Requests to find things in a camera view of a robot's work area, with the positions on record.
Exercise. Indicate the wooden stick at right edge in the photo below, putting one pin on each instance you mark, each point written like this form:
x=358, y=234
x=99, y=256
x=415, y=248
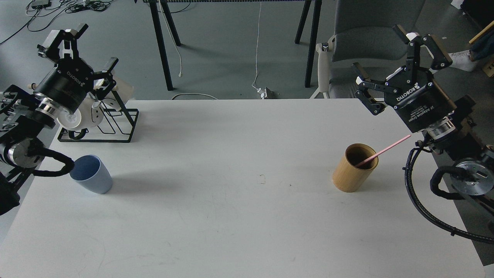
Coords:
x=482, y=33

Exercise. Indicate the pink chopstick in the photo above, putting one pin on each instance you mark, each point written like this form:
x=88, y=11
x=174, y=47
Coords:
x=369, y=159

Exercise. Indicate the blue plastic cup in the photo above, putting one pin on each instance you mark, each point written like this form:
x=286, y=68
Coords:
x=90, y=172

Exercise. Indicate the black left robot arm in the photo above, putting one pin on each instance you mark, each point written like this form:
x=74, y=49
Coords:
x=27, y=115

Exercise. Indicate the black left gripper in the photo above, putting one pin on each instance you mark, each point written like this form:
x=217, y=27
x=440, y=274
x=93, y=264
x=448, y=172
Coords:
x=71, y=78

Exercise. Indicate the white mug on rack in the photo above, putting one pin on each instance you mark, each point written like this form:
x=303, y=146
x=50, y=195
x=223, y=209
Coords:
x=88, y=115

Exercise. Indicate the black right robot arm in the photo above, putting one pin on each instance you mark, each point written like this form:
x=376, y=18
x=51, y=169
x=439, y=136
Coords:
x=470, y=177

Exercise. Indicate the black wire cup rack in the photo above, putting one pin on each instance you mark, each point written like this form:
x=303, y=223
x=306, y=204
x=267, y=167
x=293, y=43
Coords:
x=122, y=121

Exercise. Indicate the grey office chair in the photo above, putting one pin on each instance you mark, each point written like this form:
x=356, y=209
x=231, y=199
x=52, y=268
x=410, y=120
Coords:
x=363, y=30

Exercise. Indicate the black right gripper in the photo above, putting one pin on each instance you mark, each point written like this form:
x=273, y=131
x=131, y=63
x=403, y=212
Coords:
x=420, y=101

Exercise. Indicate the bamboo cylinder holder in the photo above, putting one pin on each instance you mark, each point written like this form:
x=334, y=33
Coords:
x=348, y=177

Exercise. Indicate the white sneaker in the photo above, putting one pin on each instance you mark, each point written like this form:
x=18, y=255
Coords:
x=463, y=60

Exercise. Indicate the white power adapter on floor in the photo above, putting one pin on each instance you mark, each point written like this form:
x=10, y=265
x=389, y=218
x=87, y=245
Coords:
x=266, y=94

